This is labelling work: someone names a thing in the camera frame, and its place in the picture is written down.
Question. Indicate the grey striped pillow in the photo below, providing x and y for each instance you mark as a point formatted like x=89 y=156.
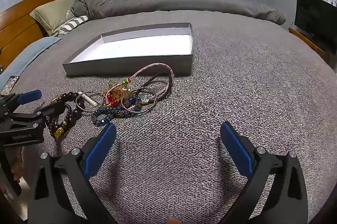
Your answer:
x=71 y=23

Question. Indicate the black television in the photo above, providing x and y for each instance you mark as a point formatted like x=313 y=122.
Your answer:
x=313 y=18

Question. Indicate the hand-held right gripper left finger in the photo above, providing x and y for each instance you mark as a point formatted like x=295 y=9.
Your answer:
x=101 y=146

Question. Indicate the grey cardboard box tray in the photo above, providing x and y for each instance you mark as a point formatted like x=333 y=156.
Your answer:
x=144 y=47

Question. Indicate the smartphone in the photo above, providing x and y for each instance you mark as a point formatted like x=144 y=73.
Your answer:
x=10 y=83

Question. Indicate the olive pillow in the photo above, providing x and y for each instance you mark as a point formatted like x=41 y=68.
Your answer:
x=52 y=13

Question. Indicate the grey duvet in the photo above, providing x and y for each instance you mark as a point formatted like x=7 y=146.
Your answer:
x=184 y=3

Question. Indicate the wooden headboard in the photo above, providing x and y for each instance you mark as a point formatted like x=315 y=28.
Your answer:
x=15 y=26

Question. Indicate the grey knit bedspread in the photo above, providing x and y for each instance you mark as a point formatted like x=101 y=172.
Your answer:
x=237 y=81

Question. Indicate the white wall socket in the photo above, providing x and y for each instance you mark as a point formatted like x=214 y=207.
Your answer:
x=331 y=0

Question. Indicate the wooden television stand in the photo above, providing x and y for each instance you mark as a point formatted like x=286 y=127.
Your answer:
x=305 y=38

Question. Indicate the red and gold pendant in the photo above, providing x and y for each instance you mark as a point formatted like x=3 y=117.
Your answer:
x=113 y=97

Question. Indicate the light blue blanket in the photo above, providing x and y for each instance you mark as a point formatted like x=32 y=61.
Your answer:
x=26 y=55

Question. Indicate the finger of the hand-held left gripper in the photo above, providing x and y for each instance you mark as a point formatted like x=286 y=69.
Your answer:
x=52 y=111
x=30 y=97

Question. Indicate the silver bangle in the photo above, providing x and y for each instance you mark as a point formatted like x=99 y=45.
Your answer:
x=154 y=105
x=89 y=111

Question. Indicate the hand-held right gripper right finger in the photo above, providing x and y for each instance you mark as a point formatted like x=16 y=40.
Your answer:
x=237 y=147

